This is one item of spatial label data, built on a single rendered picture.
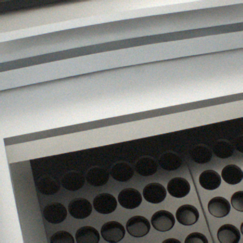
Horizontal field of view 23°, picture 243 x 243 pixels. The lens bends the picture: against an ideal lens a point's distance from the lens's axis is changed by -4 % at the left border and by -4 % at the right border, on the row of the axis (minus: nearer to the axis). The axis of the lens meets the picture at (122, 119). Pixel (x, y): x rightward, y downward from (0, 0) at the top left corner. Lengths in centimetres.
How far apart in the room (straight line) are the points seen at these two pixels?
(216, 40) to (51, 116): 10
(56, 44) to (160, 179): 10
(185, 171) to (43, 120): 9
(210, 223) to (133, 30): 12
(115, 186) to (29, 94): 7
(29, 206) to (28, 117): 11
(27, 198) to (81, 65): 13
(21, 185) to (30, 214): 2
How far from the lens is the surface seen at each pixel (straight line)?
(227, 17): 32
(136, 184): 35
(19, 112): 32
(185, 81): 33
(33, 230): 40
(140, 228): 37
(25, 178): 42
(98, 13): 30
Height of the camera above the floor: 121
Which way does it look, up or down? 58 degrees down
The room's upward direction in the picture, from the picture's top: 5 degrees clockwise
